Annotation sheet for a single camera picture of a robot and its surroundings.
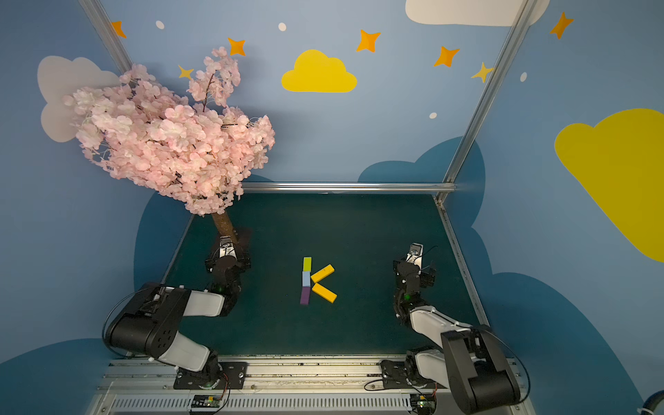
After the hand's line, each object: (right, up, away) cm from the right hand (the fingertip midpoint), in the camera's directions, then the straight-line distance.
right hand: (423, 258), depth 87 cm
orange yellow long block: (-34, -13, +3) cm, 37 cm away
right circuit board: (-4, -40, -14) cm, 43 cm away
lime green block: (-41, -4, +11) cm, 43 cm away
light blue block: (-41, -9, +6) cm, 43 cm away
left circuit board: (-67, -38, -16) cm, 79 cm away
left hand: (-69, +3, +4) cm, 70 cm away
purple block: (-41, -15, +3) cm, 44 cm away
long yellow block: (-35, -7, +8) cm, 37 cm away
